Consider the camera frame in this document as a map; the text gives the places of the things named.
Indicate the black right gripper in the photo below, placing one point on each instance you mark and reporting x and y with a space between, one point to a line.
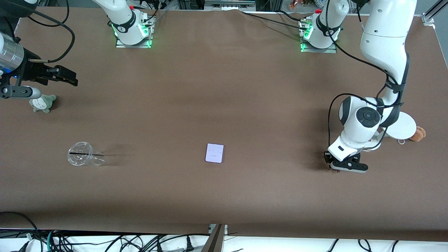
34 71

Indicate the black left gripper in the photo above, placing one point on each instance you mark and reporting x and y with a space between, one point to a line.
327 158

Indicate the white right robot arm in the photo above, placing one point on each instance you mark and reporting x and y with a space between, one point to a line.
122 17

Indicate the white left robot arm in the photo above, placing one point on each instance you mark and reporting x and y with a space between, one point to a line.
385 35

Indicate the grey totoro plush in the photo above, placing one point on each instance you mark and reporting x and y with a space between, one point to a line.
43 105

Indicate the white round desk lamp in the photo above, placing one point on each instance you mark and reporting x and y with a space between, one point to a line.
406 127

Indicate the thin black straw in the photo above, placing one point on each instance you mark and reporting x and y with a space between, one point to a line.
80 153

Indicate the clear plastic cup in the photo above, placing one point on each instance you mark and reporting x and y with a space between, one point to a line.
80 154

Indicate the small orange toy figure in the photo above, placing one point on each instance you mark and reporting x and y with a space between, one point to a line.
294 4

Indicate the black power plug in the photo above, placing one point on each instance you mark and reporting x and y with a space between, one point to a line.
189 245

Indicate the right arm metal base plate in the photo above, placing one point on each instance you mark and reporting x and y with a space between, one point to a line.
133 45

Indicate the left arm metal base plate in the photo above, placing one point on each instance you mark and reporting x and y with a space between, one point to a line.
318 50

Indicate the grey aluminium post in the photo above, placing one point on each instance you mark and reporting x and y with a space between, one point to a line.
215 241

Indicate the aluminium frame corner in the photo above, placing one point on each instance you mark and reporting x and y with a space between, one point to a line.
428 19

